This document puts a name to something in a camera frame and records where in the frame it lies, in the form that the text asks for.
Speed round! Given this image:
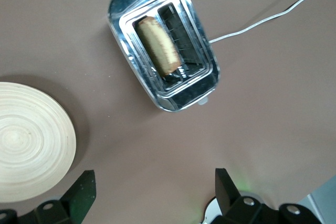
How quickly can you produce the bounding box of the white toaster power cord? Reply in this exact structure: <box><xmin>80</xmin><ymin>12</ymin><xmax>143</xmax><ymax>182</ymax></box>
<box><xmin>208</xmin><ymin>0</ymin><xmax>336</xmax><ymax>44</ymax></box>

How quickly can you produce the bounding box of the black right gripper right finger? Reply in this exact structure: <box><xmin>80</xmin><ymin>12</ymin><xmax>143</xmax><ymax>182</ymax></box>
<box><xmin>215</xmin><ymin>167</ymin><xmax>277</xmax><ymax>224</ymax></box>

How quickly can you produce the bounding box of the slice of brown bread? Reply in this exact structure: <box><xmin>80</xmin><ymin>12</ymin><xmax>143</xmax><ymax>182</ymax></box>
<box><xmin>135</xmin><ymin>16</ymin><xmax>183</xmax><ymax>79</ymax></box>

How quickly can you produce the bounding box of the chrome and beige toaster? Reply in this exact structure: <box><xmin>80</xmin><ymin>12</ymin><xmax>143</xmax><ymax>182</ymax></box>
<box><xmin>106</xmin><ymin>0</ymin><xmax>221</xmax><ymax>113</ymax></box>

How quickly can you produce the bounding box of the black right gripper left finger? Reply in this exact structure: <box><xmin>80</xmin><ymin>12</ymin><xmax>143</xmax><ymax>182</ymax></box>
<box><xmin>34</xmin><ymin>169</ymin><xmax>97</xmax><ymax>224</ymax></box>

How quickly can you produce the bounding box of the round pale wooden plate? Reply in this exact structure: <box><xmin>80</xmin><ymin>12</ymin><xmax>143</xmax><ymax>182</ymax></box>
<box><xmin>0</xmin><ymin>81</ymin><xmax>77</xmax><ymax>204</ymax></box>

